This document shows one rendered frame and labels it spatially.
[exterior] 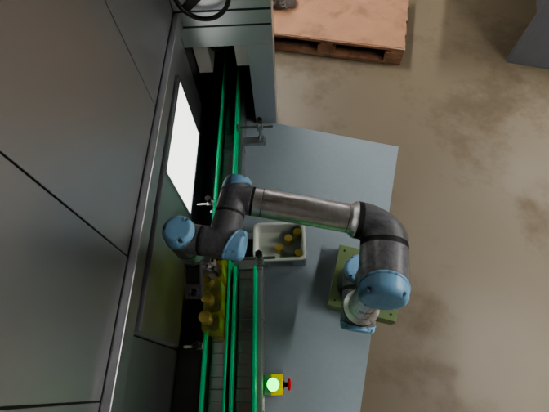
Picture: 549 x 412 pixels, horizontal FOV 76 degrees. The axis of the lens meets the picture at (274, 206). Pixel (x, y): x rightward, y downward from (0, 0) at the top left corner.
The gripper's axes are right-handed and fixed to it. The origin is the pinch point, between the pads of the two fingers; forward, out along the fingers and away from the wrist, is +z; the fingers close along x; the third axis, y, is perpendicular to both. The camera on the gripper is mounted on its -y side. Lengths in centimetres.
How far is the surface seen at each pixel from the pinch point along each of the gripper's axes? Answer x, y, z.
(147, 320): 12.1, -14.3, -13.8
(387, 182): -77, 56, 40
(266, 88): -20, 97, 15
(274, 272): -20.5, 13.3, 39.8
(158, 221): 11.7, 13.0, -16.6
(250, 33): -15, 97, -14
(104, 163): 14.7, 14.7, -44.5
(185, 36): 11, 98, -14
